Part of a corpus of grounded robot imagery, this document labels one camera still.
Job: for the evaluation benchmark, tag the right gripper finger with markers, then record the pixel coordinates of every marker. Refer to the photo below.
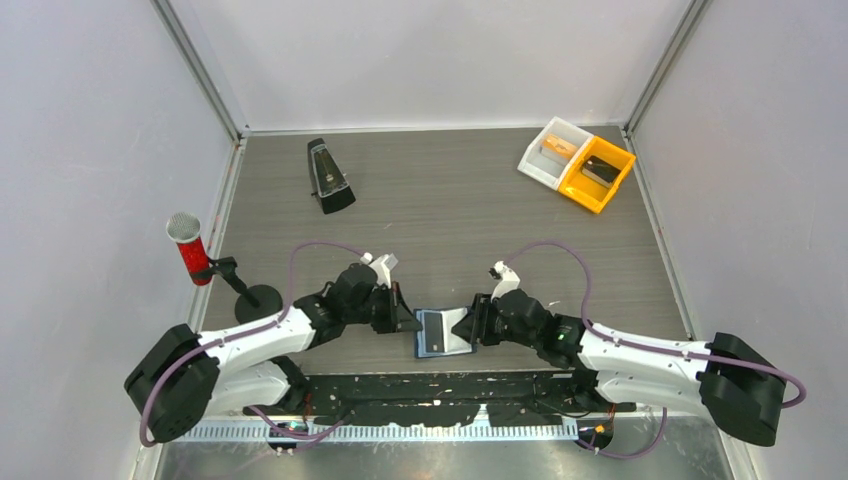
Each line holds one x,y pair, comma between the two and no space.
468,322
466,331

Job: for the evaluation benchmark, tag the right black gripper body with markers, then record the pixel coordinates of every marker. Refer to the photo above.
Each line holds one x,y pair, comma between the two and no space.
494,328

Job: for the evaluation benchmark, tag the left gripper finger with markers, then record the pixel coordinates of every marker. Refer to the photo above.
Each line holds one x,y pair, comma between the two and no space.
408,326
400,310

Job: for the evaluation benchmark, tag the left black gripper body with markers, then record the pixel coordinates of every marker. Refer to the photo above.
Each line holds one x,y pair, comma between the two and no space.
382,309

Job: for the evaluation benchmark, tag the grey credit card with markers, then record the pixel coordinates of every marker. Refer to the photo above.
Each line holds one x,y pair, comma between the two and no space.
433,330

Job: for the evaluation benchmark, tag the blue leather card holder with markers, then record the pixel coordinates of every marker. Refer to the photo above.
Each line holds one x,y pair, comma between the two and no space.
454,345

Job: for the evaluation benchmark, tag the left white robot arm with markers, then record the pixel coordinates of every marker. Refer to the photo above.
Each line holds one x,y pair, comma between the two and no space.
187,376

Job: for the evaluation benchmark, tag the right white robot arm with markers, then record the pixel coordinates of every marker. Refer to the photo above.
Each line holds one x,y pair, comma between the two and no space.
725,380

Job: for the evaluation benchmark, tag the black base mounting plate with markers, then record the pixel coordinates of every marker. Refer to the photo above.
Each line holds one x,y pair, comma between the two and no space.
518,398

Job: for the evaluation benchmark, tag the black metronome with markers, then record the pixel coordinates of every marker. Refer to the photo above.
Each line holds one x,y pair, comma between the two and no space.
329,184

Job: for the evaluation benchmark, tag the red microphone with stand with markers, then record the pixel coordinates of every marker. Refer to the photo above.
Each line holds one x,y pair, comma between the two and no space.
253,302

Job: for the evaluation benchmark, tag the white plastic bin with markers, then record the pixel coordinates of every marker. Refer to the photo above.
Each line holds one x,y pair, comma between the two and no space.
547,172

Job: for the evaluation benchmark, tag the black box in bin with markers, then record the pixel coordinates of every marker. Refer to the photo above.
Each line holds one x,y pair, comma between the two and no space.
600,171

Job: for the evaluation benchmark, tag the yellow plastic bin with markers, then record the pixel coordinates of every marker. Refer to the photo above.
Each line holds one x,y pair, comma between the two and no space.
585,191

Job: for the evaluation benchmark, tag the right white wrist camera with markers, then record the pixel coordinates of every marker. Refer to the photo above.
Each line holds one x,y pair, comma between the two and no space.
506,279

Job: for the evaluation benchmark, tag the slotted aluminium rail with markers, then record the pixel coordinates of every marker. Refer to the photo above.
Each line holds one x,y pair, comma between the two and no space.
257,431

